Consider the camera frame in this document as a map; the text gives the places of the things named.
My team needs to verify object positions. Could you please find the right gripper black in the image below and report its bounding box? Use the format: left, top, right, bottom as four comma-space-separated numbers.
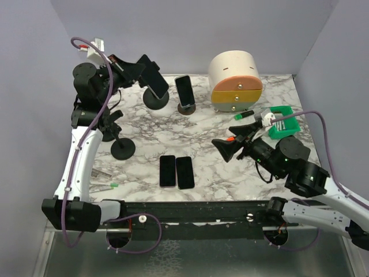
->
212, 121, 284, 178

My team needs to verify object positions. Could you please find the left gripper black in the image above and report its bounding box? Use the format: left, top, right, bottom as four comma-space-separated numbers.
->
97, 53, 144, 103

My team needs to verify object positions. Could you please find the black phone stand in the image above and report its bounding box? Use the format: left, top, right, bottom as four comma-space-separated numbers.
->
104, 110, 135, 160
102, 130, 115, 142
139, 60, 169, 110

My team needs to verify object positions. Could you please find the tall black smartphone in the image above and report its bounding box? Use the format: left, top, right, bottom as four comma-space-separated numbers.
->
176, 156, 195, 190

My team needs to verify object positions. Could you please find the purple smartphone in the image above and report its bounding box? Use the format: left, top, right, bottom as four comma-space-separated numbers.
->
159, 155, 176, 188

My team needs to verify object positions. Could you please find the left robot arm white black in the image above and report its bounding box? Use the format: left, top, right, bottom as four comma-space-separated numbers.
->
42, 55, 145, 232

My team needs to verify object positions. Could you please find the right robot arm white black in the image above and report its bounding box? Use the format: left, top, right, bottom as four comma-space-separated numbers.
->
212, 122, 368, 250

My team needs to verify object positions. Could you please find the black smartphone on wooden stand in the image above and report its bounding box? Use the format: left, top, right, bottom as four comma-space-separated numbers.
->
175, 75, 195, 108

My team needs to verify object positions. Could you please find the green highlighter marker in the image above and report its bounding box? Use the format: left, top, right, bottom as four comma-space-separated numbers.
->
234, 110, 254, 121

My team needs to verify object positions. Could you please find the cream drawer cabinet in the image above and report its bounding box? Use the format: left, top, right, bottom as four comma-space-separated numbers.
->
208, 50, 263, 112

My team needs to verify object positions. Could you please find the green plastic bin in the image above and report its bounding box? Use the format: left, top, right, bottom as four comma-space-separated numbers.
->
268, 106, 300, 140

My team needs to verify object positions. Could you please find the small green object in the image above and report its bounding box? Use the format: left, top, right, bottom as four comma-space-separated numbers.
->
89, 183, 119, 193

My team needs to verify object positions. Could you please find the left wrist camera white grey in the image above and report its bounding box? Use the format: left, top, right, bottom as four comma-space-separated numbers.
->
80, 37, 105, 63

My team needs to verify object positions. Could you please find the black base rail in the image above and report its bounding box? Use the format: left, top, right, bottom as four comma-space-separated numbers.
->
102, 200, 284, 241

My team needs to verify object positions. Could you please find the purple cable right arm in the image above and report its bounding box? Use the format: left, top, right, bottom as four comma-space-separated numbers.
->
272, 111, 369, 211

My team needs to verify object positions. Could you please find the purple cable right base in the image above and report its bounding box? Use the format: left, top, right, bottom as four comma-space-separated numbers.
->
268, 227, 321, 252

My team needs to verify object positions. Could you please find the purple cable base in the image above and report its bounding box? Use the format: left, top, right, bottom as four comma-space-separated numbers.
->
99, 212, 163, 255
268, 227, 321, 252

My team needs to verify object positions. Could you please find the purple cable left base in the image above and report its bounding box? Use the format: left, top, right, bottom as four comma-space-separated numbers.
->
99, 212, 163, 255

